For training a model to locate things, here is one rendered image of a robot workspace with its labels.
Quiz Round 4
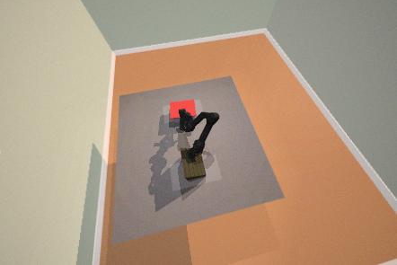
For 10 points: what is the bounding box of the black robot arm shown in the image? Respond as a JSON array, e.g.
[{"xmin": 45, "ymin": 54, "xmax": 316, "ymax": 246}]
[{"xmin": 180, "ymin": 111, "xmax": 219, "ymax": 158}]

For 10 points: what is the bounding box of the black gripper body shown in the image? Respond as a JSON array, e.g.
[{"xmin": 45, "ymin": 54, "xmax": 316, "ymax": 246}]
[{"xmin": 179, "ymin": 109, "xmax": 186, "ymax": 122}]

